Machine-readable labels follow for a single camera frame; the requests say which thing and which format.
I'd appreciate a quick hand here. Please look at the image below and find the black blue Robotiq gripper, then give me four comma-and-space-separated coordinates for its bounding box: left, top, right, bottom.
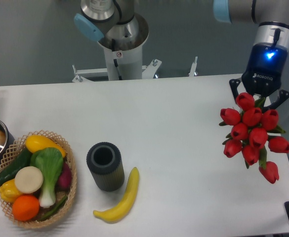
229, 44, 289, 112

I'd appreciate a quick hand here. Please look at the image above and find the red tulip bouquet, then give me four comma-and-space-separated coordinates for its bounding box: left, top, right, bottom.
219, 92, 289, 184

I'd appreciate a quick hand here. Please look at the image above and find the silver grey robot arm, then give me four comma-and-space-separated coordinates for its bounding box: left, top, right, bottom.
74, 0, 289, 112

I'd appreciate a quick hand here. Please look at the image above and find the dark grey ribbed vase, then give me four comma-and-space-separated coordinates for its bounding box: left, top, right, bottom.
86, 142, 124, 192

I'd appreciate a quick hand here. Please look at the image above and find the yellow banana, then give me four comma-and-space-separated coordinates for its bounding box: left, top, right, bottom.
93, 167, 140, 223

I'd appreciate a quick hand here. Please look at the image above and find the purple red onion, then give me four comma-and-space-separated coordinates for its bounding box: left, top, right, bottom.
57, 162, 72, 190

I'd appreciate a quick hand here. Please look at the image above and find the green bok choy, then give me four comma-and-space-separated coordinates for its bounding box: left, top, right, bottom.
30, 147, 63, 208

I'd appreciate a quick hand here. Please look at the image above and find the yellow squash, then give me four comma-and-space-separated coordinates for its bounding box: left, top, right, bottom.
25, 135, 66, 158

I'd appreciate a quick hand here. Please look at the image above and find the green chili pepper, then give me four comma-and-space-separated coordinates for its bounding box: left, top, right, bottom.
38, 196, 68, 222

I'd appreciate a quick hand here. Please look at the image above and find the woven wicker basket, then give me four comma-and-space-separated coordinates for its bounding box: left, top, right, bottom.
0, 130, 77, 229

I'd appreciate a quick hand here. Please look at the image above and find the green cucumber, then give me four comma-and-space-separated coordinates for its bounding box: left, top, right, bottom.
0, 148, 32, 186

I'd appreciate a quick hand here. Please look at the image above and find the orange fruit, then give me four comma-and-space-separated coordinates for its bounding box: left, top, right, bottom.
12, 195, 40, 221

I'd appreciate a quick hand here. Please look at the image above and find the yellow bell pepper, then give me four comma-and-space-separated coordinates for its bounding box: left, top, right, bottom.
0, 179, 23, 203

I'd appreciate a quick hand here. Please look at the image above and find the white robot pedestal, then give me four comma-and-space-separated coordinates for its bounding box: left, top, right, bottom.
72, 12, 199, 83

